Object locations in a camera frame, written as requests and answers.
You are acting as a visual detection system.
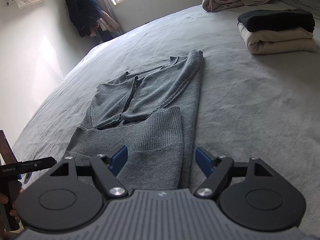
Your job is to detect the folded cream garment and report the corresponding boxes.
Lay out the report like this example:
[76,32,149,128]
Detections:
[238,22,316,55]

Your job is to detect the person left hand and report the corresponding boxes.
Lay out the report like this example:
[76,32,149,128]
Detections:
[1,184,20,239]

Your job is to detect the dark hanging jacket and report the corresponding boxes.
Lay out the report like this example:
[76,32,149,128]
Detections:
[66,0,102,37]

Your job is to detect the folded black garment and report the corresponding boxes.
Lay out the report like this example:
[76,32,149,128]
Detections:
[238,9,315,33]

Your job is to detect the grey patterned knit sweater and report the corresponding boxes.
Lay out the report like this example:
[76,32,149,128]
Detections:
[65,50,203,191]

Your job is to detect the grey bed sheet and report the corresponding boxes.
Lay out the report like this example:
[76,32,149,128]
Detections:
[13,6,319,235]

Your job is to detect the pink hanging clothes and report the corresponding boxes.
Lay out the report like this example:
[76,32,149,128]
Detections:
[97,10,120,33]

